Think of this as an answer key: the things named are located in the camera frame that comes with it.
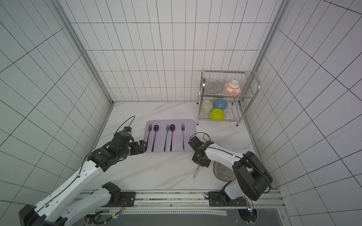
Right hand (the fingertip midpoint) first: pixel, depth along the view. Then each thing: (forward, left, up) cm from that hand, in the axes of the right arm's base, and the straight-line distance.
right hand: (193, 162), depth 87 cm
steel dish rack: (+33, -19, +27) cm, 47 cm away
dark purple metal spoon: (+22, +28, +3) cm, 36 cm away
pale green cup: (+39, -9, +10) cm, 42 cm away
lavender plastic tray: (+18, +18, +2) cm, 25 cm away
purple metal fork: (+22, +33, +2) cm, 40 cm away
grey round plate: (+41, -12, +28) cm, 51 cm away
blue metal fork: (+22, +20, +2) cm, 29 cm away
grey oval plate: (-5, -18, +1) cm, 19 cm away
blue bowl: (+44, -20, +10) cm, 49 cm away
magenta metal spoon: (+23, +16, +3) cm, 28 cm away
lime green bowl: (+33, -17, +9) cm, 38 cm away
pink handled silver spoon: (-5, -2, +1) cm, 5 cm away
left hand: (+1, +33, +15) cm, 36 cm away
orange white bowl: (+37, -23, +32) cm, 54 cm away
